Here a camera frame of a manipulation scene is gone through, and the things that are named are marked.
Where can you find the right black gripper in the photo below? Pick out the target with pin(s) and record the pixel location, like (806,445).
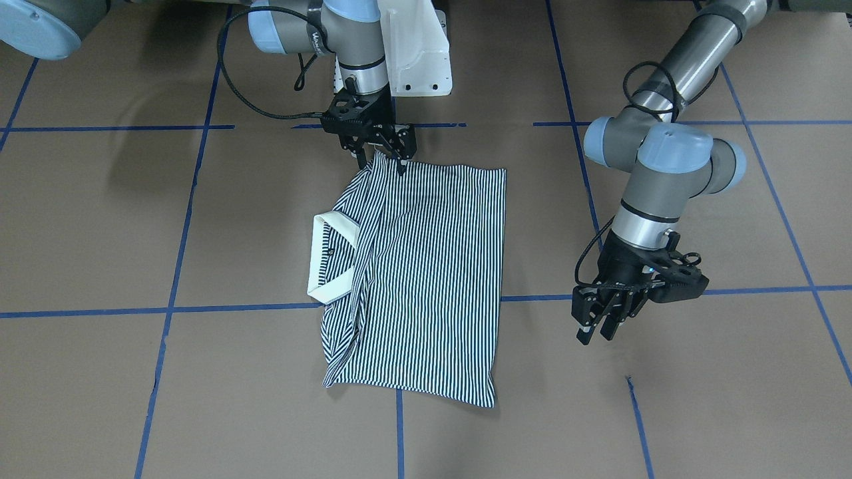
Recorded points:
(385,107)

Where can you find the blue white striped polo shirt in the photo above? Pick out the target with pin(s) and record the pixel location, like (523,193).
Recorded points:
(409,270)

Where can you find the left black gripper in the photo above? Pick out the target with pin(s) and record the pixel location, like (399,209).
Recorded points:
(620,266)

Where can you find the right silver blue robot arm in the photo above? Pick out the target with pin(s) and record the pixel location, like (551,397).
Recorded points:
(52,30)

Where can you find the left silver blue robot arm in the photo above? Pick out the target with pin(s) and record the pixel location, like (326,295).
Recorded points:
(668,163)

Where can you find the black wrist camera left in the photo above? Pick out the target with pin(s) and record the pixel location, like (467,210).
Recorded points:
(678,276)

